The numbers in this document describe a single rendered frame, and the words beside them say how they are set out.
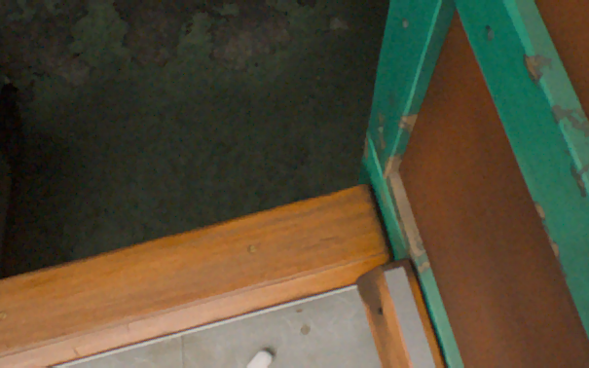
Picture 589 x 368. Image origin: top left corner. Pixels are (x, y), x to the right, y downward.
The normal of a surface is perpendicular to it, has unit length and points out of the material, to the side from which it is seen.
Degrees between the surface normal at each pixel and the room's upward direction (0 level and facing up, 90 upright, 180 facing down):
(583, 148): 0
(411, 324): 0
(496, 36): 90
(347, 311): 0
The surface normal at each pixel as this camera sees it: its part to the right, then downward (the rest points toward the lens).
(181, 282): -0.04, -0.31
